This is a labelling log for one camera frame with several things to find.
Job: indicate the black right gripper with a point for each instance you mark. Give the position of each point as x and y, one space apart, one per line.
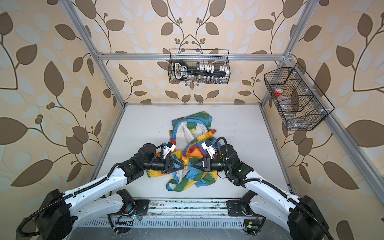
207 164

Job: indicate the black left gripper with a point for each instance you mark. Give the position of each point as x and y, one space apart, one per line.
168 167

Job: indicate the rainbow coloured jacket white lining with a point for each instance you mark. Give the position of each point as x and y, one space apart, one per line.
188 134

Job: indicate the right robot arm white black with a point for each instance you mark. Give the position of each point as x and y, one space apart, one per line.
301 217

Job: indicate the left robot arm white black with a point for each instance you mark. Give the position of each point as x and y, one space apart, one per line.
61 212

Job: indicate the black white tool in basket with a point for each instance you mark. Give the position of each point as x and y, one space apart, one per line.
182 71

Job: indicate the red lidded clear container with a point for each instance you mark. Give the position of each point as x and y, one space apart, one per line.
278 92

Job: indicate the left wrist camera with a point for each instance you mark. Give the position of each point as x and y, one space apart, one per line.
167 149

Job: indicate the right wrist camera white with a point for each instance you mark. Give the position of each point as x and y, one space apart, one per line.
209 150

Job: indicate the aluminium frame rails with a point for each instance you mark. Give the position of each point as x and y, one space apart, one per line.
342 50

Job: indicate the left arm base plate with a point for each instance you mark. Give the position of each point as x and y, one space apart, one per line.
135 207

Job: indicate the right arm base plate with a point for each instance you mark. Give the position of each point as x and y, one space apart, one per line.
237 208

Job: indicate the black wire basket back wall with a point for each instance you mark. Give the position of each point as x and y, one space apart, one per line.
216 57

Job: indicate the black wire basket wall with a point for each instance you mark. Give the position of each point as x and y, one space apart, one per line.
216 57
303 106

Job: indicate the black wire basket right wall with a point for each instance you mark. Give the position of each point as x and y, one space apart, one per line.
303 106

